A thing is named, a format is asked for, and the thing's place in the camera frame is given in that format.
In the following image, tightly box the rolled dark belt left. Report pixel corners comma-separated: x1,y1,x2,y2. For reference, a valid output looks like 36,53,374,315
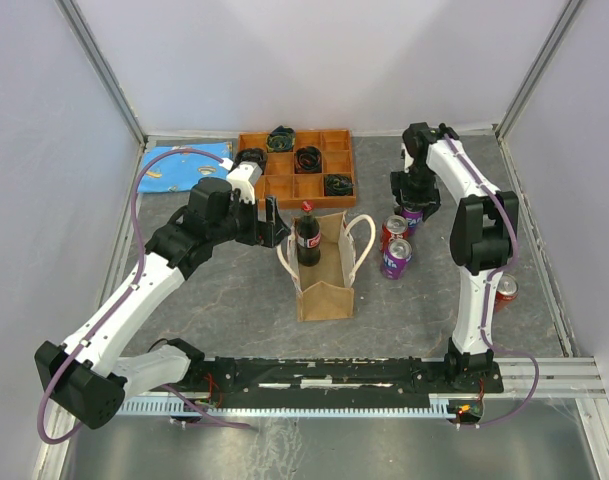
235,148,268,174

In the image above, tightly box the red cola can right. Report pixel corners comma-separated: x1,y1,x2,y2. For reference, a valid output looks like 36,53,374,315
494,273,519,313

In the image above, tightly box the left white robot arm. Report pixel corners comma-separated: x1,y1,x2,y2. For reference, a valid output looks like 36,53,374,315
35,178,290,429

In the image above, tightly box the rolled dark belt centre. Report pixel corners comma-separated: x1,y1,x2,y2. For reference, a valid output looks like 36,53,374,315
295,146,322,174

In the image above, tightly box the burlap canvas watermelon bag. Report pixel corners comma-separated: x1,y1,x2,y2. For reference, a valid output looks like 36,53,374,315
276,212,377,322

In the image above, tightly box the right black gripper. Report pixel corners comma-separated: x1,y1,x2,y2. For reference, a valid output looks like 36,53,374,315
389,163,441,221

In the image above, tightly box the blue patterned cloth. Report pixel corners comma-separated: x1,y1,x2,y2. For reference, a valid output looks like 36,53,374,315
138,142,233,194

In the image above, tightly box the glass cola bottle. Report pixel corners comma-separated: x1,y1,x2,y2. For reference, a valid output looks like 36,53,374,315
296,200,321,267

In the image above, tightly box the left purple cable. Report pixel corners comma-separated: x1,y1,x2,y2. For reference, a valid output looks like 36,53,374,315
36,147,255,444

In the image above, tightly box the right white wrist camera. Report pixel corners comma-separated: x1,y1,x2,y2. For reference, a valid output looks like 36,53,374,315
400,143,414,173

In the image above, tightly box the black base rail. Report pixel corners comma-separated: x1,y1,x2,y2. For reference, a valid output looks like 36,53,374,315
148,339,505,409

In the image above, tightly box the wooden compartment tray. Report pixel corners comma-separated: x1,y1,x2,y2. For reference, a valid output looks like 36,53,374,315
238,129,357,209

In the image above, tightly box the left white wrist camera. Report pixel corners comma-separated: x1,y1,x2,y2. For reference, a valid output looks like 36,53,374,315
223,158,262,204

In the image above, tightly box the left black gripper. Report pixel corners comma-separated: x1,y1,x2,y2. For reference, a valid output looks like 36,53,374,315
209,190,291,248

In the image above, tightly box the rolled dark belt top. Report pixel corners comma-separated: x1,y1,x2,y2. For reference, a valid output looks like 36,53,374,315
266,125,296,153

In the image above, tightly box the red cola can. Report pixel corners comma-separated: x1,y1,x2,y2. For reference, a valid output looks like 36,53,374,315
494,273,519,313
380,215,408,252

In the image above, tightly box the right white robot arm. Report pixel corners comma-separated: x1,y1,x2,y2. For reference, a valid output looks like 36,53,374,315
390,122,519,391

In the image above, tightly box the red cola can middle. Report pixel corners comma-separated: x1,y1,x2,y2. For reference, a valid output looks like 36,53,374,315
380,215,408,252

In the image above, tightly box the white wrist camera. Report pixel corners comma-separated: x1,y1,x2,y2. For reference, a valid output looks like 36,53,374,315
223,158,262,204
400,143,414,173

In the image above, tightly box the white slotted cable duct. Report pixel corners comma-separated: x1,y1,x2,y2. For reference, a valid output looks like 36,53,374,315
118,392,474,420

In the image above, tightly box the purple fanta can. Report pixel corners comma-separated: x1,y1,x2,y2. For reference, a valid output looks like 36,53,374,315
400,205,423,236
380,238,413,280

